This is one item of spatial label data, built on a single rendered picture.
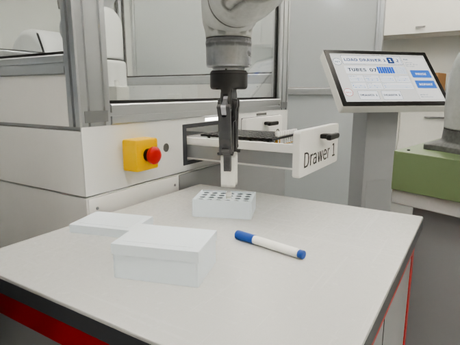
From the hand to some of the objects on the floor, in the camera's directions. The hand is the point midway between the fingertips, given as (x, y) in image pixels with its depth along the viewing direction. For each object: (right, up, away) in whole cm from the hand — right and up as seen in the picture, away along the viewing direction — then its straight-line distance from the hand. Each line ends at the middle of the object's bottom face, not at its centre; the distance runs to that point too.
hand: (228, 170), depth 83 cm
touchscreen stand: (+68, -64, +113) cm, 147 cm away
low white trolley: (0, -86, +4) cm, 86 cm away
